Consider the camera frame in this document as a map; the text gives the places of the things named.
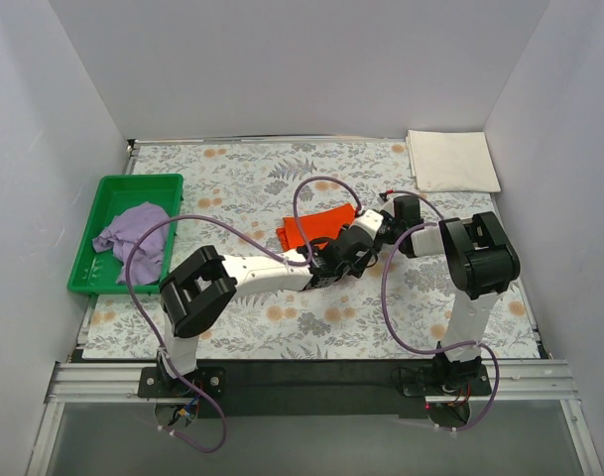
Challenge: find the orange t shirt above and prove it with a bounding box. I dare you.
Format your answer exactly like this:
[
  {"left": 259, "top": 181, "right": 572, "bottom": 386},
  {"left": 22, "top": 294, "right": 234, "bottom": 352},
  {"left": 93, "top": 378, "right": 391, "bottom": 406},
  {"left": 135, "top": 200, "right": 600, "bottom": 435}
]
[{"left": 276, "top": 203, "right": 355, "bottom": 251}]

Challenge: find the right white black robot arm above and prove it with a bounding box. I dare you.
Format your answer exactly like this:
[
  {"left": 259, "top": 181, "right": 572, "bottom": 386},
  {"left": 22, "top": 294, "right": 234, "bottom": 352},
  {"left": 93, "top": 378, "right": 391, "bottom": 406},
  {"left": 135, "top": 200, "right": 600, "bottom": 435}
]
[{"left": 380, "top": 194, "right": 521, "bottom": 389}]

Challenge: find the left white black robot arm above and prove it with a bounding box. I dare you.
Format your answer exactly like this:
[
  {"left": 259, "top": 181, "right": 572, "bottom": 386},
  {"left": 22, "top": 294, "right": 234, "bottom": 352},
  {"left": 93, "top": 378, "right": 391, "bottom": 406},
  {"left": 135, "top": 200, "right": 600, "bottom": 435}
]
[{"left": 159, "top": 219, "right": 380, "bottom": 380}]

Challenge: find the folded white t shirt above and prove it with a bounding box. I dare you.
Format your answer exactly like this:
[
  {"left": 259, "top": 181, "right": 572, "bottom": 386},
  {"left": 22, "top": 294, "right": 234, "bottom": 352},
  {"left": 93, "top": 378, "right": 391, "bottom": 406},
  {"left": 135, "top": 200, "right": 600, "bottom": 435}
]
[{"left": 406, "top": 130, "right": 501, "bottom": 193}]

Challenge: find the floral patterned table mat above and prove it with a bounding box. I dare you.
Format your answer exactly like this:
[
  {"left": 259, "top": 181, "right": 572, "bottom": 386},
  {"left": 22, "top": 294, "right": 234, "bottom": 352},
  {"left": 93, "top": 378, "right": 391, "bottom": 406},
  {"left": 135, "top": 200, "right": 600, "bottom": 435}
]
[{"left": 82, "top": 141, "right": 548, "bottom": 361}]

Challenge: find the purple t shirt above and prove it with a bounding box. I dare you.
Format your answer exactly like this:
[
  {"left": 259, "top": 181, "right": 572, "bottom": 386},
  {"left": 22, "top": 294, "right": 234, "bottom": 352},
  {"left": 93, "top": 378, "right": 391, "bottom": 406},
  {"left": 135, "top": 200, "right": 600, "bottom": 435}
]
[{"left": 92, "top": 202, "right": 169, "bottom": 286}]

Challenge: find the green plastic bin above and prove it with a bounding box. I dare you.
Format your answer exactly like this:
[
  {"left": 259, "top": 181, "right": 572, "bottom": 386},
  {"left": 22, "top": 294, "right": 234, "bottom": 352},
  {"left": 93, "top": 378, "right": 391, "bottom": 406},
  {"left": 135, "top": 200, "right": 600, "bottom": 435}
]
[{"left": 67, "top": 174, "right": 183, "bottom": 296}]

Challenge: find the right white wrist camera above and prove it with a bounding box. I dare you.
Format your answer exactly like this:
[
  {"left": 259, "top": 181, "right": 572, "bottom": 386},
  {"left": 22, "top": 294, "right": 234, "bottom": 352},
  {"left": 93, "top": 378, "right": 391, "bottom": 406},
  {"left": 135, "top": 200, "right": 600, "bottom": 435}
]
[{"left": 379, "top": 190, "right": 395, "bottom": 216}]

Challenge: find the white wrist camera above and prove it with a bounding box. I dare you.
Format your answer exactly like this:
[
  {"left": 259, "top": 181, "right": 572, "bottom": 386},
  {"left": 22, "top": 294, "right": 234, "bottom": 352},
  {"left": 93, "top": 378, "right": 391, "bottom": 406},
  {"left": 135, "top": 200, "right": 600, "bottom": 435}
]
[
  {"left": 379, "top": 190, "right": 395, "bottom": 216},
  {"left": 353, "top": 209, "right": 384, "bottom": 238}
]

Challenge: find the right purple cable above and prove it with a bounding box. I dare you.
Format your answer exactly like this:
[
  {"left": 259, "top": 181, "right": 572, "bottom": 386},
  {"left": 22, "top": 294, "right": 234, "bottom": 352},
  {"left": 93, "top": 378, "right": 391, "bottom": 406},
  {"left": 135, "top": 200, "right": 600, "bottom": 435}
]
[{"left": 380, "top": 190, "right": 501, "bottom": 433}]

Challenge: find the purple cable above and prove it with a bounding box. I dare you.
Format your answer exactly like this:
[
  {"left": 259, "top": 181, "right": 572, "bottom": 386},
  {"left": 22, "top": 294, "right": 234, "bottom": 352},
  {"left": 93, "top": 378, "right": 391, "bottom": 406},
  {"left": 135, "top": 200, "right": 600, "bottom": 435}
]
[
  {"left": 125, "top": 176, "right": 365, "bottom": 453},
  {"left": 380, "top": 190, "right": 501, "bottom": 433}
]

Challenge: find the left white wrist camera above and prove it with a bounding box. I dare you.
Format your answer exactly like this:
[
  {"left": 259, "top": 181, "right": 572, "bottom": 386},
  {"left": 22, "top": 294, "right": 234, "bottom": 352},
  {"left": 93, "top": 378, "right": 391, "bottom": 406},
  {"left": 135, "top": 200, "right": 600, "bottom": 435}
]
[{"left": 353, "top": 209, "right": 384, "bottom": 238}]

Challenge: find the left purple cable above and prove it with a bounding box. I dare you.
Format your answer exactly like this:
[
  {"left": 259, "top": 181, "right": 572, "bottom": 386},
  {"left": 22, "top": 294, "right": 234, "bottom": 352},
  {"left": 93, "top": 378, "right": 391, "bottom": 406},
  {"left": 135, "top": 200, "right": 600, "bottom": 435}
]
[{"left": 125, "top": 176, "right": 365, "bottom": 453}]

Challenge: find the aluminium frame rail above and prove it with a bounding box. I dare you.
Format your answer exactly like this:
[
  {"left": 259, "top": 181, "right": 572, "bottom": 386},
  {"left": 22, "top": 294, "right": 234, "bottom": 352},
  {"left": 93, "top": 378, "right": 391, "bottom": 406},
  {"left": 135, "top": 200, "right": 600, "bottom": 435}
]
[{"left": 28, "top": 359, "right": 603, "bottom": 475}]

